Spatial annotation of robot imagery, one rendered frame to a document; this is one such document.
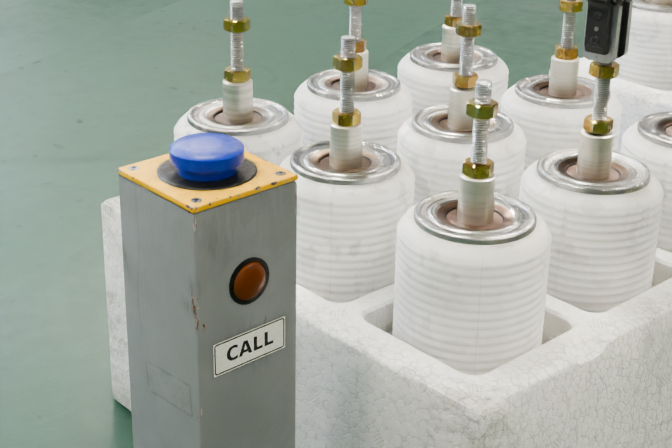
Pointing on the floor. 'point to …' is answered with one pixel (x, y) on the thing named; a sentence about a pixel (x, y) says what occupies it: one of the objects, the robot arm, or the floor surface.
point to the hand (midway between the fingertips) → (607, 29)
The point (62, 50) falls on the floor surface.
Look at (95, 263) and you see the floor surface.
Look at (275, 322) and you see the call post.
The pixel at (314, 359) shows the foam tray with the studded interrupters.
